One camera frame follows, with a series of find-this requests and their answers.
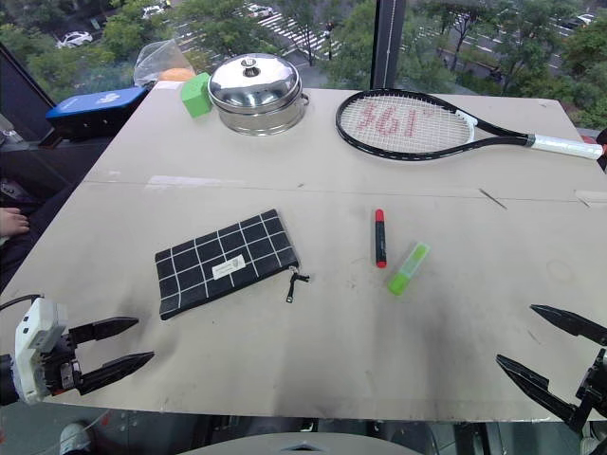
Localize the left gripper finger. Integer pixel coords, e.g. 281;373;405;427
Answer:
75;351;156;397
68;317;139;346

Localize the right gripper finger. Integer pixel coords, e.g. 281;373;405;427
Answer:
495;353;595;433
529;303;607;347

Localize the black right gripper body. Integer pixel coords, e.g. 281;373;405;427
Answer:
574;347;607;420

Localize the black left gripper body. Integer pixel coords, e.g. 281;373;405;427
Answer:
44;326;85;397

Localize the black grid pencil pouch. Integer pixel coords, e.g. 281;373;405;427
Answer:
154;208;313;322

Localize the blue box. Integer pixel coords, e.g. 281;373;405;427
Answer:
38;85;149;148

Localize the white sneaker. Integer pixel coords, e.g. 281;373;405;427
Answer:
60;420;92;455

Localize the green highlighter pen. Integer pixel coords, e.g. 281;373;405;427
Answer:
387;240;432;298

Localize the black marker with red caps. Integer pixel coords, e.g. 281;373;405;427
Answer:
371;208;388;269

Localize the green foam cube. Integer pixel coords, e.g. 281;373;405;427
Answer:
179;71;212;119

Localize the black and white tennis racket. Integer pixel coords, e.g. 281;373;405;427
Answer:
335;88;605;164

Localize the clear plastic bag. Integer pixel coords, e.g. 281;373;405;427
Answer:
133;38;196;89

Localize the stainless steel pot with lid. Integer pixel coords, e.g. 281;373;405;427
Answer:
207;52;311;137

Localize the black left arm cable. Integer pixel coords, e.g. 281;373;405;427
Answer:
0;293;45;313

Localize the black window frame post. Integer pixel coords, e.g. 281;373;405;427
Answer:
370;0;407;91

